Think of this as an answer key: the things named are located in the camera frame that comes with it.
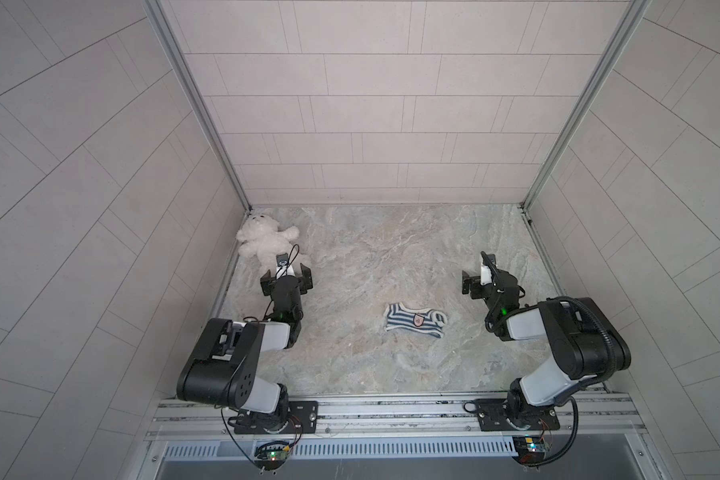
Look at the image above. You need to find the white teddy bear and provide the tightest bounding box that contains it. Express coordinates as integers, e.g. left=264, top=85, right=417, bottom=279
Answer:
left=236, top=214, right=300, bottom=275

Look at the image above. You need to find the blue white striped sweater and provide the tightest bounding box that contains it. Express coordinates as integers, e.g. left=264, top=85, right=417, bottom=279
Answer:
left=384, top=303, right=448, bottom=339

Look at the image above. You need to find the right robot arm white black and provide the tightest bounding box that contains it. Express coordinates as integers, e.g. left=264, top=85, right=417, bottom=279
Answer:
left=462, top=252, right=631, bottom=431

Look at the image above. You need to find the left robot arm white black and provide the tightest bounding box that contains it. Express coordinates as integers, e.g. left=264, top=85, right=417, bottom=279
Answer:
left=176, top=265, right=318, bottom=435

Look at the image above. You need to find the right green circuit board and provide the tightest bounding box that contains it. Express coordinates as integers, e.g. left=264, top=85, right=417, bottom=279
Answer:
left=512, top=436, right=550, bottom=465

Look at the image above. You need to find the green circuit board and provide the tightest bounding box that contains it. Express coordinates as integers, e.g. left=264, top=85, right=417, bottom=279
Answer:
left=254, top=441, right=293, bottom=472
left=512, top=436, right=550, bottom=465

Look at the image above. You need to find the left green circuit board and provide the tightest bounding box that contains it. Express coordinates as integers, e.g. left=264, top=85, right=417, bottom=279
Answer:
left=254, top=441, right=293, bottom=472

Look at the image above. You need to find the right corner aluminium profile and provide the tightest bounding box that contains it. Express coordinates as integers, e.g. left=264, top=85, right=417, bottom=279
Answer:
left=520, top=0, right=651, bottom=214

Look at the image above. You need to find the corner aluminium profile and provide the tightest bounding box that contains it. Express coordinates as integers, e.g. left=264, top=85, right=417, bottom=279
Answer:
left=143, top=0, right=252, bottom=212
left=520, top=0, right=651, bottom=214

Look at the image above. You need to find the left corner aluminium profile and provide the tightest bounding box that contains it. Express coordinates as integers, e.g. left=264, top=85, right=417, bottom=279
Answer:
left=143, top=0, right=252, bottom=212

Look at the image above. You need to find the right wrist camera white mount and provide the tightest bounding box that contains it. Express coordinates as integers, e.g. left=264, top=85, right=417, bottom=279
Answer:
left=480, top=264, right=493, bottom=286

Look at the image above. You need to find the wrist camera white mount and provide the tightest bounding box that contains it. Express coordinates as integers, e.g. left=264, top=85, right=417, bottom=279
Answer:
left=275, top=254, right=295, bottom=278
left=480, top=264, right=493, bottom=286

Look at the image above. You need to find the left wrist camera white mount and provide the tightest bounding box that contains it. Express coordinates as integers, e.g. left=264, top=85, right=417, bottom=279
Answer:
left=275, top=254, right=295, bottom=278

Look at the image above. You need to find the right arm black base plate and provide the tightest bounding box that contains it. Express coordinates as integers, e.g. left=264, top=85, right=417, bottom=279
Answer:
left=469, top=398, right=560, bottom=432

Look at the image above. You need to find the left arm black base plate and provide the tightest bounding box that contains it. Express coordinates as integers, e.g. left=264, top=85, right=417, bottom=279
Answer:
left=227, top=401, right=319, bottom=435

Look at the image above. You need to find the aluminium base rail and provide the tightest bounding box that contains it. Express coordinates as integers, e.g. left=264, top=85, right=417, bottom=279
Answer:
left=145, top=392, right=646, bottom=442

